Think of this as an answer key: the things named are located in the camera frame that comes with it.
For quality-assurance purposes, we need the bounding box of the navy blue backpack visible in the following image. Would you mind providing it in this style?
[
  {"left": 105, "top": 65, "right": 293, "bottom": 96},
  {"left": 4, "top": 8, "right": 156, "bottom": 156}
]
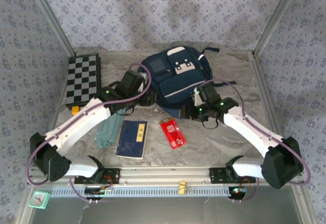
[{"left": 139, "top": 46, "right": 236, "bottom": 119}]

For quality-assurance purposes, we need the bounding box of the blue book yellow label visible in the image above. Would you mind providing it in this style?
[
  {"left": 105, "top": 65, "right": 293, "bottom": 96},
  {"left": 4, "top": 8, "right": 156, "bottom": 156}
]
[{"left": 116, "top": 120, "right": 149, "bottom": 159}]

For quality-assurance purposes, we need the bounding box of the light teal pencil case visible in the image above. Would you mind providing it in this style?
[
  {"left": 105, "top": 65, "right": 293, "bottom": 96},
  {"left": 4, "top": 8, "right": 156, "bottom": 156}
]
[{"left": 94, "top": 106, "right": 127, "bottom": 150}]

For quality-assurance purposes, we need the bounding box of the red snack packet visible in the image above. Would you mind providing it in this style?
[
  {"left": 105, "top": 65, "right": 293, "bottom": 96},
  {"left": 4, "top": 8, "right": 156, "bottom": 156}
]
[{"left": 159, "top": 117, "right": 187, "bottom": 150}]

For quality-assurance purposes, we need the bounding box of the black grey chessboard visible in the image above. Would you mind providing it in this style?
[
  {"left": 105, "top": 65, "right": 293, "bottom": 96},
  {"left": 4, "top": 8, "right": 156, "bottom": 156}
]
[{"left": 65, "top": 53, "right": 102, "bottom": 110}]

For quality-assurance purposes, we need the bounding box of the floral fabric backdrop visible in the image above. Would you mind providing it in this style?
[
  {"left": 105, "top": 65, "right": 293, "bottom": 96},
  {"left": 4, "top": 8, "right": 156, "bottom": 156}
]
[{"left": 0, "top": 0, "right": 326, "bottom": 224}]

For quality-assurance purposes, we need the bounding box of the right controller board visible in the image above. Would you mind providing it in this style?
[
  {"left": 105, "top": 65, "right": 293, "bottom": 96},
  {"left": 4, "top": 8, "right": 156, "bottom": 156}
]
[{"left": 228, "top": 186, "right": 248, "bottom": 200}]

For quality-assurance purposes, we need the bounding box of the controller board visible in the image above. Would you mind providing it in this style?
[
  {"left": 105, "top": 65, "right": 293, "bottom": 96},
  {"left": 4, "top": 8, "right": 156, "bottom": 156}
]
[
  {"left": 228, "top": 186, "right": 248, "bottom": 200},
  {"left": 85, "top": 187, "right": 115, "bottom": 198}
]

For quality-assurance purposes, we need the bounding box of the left controller board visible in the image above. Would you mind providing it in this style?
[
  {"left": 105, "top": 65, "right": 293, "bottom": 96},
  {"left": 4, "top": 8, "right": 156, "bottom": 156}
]
[{"left": 85, "top": 187, "right": 115, "bottom": 198}]

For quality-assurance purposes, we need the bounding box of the mint green alarm clock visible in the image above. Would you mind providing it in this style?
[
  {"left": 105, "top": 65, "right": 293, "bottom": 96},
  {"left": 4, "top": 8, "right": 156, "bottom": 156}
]
[{"left": 28, "top": 190, "right": 51, "bottom": 209}]

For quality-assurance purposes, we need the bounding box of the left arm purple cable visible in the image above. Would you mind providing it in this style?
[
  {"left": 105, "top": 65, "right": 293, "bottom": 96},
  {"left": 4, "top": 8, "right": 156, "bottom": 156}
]
[{"left": 26, "top": 64, "right": 153, "bottom": 204}]

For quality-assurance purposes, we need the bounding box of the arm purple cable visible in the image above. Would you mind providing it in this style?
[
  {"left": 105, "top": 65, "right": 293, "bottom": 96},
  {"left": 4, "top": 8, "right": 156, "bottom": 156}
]
[
  {"left": 202, "top": 79, "right": 311, "bottom": 204},
  {"left": 26, "top": 64, "right": 153, "bottom": 204}
]

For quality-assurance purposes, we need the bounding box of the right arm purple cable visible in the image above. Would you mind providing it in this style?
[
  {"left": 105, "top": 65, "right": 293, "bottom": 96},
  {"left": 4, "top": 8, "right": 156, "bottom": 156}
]
[{"left": 202, "top": 79, "right": 311, "bottom": 204}]

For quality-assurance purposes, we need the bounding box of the right aluminium side rail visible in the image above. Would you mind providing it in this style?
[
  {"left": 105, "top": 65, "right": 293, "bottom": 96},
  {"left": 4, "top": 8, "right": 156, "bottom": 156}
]
[{"left": 251, "top": 52, "right": 301, "bottom": 167}]

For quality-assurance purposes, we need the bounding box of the aluminium side rail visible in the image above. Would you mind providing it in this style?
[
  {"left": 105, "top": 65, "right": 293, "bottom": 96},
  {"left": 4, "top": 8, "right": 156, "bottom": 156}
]
[
  {"left": 39, "top": 53, "right": 76, "bottom": 167},
  {"left": 251, "top": 52, "right": 301, "bottom": 167}
]

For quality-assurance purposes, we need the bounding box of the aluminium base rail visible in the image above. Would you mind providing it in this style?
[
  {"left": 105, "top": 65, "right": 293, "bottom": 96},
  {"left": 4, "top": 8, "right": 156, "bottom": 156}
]
[{"left": 27, "top": 166, "right": 306, "bottom": 186}]

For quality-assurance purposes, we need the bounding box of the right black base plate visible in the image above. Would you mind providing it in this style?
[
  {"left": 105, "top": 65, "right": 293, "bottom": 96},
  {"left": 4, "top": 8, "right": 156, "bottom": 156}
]
[{"left": 209, "top": 167, "right": 257, "bottom": 184}]

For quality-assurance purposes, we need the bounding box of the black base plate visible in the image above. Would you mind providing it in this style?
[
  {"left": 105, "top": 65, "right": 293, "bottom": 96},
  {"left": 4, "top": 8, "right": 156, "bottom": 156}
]
[
  {"left": 209, "top": 167, "right": 257, "bottom": 184},
  {"left": 74, "top": 167, "right": 121, "bottom": 185}
]

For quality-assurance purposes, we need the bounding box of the left aluminium side rail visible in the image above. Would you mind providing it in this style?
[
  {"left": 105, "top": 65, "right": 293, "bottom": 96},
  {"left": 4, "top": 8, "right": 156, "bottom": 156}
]
[{"left": 39, "top": 53, "right": 76, "bottom": 167}]

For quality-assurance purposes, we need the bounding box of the grey slotted cable duct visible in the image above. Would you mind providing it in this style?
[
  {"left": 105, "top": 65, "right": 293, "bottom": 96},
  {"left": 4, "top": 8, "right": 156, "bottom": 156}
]
[{"left": 48, "top": 186, "right": 233, "bottom": 198}]

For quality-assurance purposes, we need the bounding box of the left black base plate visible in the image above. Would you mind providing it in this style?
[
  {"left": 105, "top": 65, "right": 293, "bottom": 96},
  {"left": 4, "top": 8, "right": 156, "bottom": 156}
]
[{"left": 74, "top": 167, "right": 121, "bottom": 185}]

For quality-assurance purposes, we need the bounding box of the left aluminium frame post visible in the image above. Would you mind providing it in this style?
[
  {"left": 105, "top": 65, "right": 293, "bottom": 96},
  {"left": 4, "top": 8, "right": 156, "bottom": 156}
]
[{"left": 25, "top": 0, "right": 77, "bottom": 56}]

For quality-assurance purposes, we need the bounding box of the aluminium frame post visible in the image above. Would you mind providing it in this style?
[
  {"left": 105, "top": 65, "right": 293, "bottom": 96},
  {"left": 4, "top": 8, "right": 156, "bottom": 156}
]
[
  {"left": 252, "top": 0, "right": 304, "bottom": 56},
  {"left": 25, "top": 0, "right": 77, "bottom": 56}
]

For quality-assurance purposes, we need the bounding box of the right aluminium frame post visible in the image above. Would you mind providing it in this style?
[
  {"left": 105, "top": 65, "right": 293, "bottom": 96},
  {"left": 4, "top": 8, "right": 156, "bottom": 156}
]
[{"left": 252, "top": 0, "right": 304, "bottom": 56}]

